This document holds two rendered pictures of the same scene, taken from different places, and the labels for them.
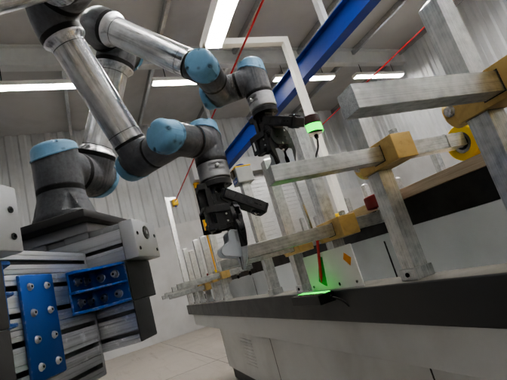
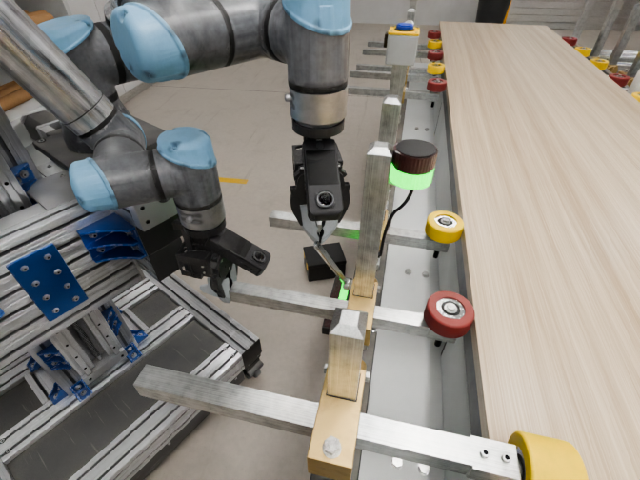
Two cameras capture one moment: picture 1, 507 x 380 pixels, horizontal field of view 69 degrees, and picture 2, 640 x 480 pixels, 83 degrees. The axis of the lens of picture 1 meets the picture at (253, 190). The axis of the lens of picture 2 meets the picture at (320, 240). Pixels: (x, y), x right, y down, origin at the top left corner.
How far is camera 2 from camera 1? 0.90 m
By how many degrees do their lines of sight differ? 62
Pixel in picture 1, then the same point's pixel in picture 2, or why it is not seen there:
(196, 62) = (126, 52)
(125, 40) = not seen: outside the picture
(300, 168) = (174, 399)
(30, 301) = (29, 278)
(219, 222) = (194, 270)
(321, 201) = (359, 275)
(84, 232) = not seen: hidden behind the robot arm
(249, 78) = (289, 50)
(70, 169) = not seen: hidden behind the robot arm
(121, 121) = (57, 110)
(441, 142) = (451, 467)
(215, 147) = (188, 196)
